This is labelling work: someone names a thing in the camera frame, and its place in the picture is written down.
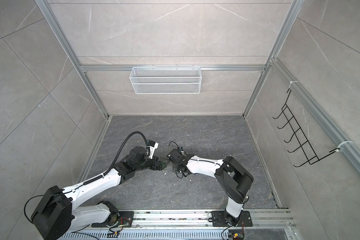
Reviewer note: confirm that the black wire hook rack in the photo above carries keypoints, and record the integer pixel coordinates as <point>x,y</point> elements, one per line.
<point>298,135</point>

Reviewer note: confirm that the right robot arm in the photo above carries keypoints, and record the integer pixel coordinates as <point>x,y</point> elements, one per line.
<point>234,179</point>

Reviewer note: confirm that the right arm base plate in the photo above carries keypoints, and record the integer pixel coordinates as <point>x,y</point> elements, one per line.
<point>223,219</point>

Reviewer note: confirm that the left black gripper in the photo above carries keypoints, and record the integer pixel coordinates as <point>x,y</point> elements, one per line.
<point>156,166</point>

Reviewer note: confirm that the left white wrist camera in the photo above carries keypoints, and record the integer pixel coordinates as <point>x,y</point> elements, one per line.
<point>151,147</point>

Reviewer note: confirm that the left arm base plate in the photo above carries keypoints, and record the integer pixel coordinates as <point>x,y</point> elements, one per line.
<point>120,219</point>

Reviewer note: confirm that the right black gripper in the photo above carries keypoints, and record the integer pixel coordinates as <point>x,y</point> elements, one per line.
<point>175,166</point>

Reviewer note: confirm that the aluminium front rail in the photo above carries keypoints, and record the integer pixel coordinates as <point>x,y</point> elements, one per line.
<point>197,224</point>

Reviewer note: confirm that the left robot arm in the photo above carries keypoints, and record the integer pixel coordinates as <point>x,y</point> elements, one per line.
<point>59,210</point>

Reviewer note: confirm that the white wire mesh basket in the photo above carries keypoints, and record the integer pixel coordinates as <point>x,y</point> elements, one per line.
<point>166,80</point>

